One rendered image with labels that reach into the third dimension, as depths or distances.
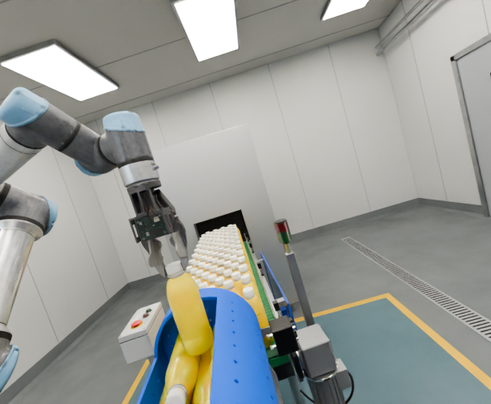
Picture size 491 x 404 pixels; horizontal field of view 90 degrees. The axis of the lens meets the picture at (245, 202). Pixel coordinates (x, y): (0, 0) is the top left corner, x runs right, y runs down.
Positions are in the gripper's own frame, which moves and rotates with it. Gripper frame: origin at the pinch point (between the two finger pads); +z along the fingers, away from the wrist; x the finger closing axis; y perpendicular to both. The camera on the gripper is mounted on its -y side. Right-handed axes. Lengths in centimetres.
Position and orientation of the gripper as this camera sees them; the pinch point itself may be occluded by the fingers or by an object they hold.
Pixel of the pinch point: (174, 267)
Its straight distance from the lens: 61.7
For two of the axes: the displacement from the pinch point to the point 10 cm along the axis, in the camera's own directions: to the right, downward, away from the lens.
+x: 9.5, -3.0, 0.6
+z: 2.9, 9.5, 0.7
